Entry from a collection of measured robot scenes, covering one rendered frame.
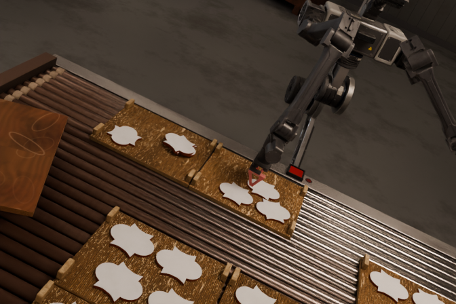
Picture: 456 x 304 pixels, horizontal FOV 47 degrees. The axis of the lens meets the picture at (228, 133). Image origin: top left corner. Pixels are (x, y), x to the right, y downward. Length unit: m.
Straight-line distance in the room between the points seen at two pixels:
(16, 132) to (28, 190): 0.27
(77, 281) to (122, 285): 0.12
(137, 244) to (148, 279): 0.12
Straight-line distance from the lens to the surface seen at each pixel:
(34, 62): 2.37
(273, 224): 1.94
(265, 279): 1.75
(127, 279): 1.52
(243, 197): 1.97
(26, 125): 1.81
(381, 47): 2.59
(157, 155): 2.02
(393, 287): 1.99
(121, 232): 1.64
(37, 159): 1.68
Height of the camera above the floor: 2.06
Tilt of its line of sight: 29 degrees down
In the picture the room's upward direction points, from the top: 23 degrees clockwise
